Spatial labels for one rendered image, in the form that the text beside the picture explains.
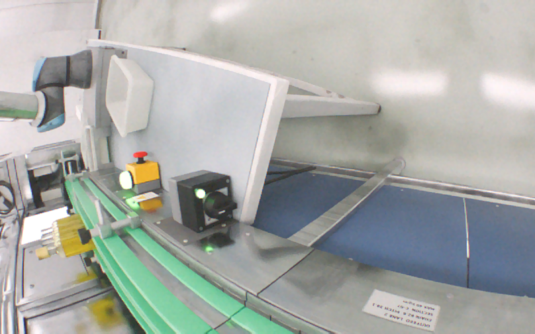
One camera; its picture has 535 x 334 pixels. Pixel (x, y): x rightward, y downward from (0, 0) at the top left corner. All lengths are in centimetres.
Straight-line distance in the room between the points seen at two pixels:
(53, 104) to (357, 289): 91
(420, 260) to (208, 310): 30
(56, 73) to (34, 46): 394
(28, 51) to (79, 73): 395
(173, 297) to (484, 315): 35
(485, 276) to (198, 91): 57
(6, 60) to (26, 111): 407
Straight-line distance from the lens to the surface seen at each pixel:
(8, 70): 485
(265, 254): 35
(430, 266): 39
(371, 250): 41
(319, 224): 44
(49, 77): 95
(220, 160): 45
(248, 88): 39
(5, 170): 195
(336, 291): 29
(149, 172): 66
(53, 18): 555
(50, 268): 105
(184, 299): 32
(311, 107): 54
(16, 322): 91
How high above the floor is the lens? 103
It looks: 48 degrees down
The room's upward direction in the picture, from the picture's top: 107 degrees counter-clockwise
